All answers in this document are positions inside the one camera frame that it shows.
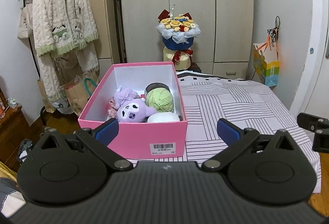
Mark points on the green yarn ball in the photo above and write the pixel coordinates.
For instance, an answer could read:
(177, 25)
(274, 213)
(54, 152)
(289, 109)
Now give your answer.
(161, 99)

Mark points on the grey wardrobe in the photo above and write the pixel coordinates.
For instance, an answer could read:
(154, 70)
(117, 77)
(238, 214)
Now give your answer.
(223, 46)

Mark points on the flower bouquet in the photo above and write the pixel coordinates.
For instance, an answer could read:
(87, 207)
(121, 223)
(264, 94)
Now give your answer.
(178, 34)

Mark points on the colourful paper gift bag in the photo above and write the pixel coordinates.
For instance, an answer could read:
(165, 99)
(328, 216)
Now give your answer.
(266, 62)

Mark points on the purple plush toy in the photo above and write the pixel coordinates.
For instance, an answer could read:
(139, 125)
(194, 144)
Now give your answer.
(131, 108)

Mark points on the pink cardboard box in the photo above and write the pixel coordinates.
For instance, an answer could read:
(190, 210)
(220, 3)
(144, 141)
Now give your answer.
(139, 140)

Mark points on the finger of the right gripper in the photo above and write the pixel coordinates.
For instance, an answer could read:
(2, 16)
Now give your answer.
(311, 122)

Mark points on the striped tablecloth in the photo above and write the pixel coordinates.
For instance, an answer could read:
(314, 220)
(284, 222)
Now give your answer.
(244, 103)

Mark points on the brown paper bag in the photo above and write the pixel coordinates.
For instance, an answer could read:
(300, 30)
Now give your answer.
(79, 90)

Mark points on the wooden side cabinet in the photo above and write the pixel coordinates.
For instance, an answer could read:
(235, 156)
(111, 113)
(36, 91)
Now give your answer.
(14, 129)

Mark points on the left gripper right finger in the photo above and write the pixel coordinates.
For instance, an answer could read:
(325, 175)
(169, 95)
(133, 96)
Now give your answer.
(238, 142)

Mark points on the cream knitted cardigan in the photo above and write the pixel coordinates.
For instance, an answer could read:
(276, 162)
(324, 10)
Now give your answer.
(60, 26)

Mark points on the floral pink cloth pouch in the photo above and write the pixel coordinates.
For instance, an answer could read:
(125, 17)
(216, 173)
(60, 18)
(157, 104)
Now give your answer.
(111, 109)

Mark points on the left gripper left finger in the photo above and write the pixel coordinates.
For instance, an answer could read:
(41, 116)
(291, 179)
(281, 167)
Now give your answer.
(97, 141)

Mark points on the white plush cat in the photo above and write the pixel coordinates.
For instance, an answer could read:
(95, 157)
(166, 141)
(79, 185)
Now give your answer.
(163, 117)

